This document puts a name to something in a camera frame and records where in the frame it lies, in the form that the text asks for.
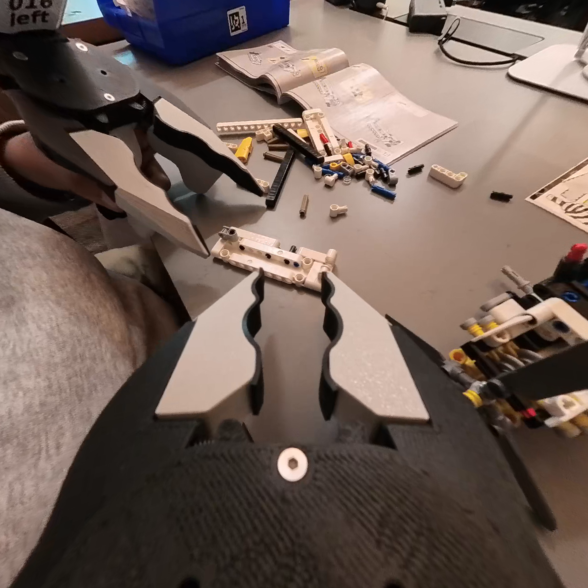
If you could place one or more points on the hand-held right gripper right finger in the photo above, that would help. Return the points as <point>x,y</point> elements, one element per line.
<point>372,367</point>

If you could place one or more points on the white lego panel assembly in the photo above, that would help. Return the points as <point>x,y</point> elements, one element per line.
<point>257,250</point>

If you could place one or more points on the person's left forearm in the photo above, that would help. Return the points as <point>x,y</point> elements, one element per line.
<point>27,183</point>

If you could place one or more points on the pile of loose lego pieces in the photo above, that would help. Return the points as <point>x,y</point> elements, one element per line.
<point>349,167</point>

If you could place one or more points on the dark grey lego pin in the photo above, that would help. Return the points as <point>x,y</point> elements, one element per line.
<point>303,205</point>

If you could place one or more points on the small white lego connector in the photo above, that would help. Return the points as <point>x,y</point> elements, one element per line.
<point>339,210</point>

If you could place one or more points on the white lego frame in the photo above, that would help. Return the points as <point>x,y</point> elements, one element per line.
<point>317,119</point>

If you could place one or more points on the blue plastic bin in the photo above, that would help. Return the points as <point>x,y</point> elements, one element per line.
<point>183,32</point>

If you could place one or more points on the blue lego pin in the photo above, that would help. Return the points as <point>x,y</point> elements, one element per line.
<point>383,191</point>

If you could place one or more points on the open instruction booklet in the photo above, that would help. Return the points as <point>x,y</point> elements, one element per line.
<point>367,105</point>

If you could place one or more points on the sticker sheet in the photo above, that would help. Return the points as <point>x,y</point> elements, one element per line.
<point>562,197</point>

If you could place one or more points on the thick black lego beam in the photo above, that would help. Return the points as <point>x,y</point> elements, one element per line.
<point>296,142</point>

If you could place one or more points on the yellow lego panel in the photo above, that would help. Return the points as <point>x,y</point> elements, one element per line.
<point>244,149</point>

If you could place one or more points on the large lego vehicle model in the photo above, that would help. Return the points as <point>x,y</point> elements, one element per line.
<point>519,317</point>

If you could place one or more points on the white monitor stand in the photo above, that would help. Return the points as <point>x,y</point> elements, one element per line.
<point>551,69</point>

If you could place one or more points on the long white lego beam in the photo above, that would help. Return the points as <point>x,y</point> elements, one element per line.
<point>257,126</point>

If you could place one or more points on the white angled lego beam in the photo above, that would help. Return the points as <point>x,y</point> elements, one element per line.
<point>448,176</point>

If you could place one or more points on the long black lego axle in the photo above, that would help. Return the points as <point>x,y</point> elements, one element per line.
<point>528,482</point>

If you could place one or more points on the long black lego beam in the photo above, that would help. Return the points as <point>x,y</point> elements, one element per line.
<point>281,177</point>

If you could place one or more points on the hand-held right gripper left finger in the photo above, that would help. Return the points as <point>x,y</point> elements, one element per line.
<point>211,358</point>

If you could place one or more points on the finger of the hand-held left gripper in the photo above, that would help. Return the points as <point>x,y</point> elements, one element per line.
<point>151,206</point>
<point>183,124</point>

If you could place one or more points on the black power adapter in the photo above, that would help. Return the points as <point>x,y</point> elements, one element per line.
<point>427,18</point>

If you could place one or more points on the person's left hand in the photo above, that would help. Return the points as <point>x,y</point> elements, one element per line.
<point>154,167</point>

